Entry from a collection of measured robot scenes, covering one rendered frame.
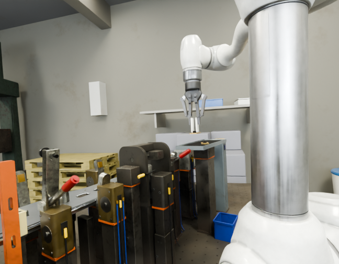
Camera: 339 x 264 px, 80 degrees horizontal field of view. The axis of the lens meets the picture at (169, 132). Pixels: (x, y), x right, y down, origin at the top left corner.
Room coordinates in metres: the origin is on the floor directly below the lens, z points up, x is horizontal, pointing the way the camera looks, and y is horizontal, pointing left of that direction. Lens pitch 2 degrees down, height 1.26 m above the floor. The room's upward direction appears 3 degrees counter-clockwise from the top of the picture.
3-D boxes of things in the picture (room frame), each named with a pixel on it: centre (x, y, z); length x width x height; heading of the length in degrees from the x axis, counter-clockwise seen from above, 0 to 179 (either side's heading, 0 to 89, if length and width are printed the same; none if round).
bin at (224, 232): (0.99, -0.26, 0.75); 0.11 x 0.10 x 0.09; 149
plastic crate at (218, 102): (2.95, -0.62, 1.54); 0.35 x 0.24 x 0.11; 75
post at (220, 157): (1.29, -0.31, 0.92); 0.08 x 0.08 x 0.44; 59
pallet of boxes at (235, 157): (2.79, -0.36, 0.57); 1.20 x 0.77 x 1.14; 75
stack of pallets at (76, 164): (3.27, 1.54, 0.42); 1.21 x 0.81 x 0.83; 75
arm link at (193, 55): (0.97, -0.13, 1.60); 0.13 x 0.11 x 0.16; 116
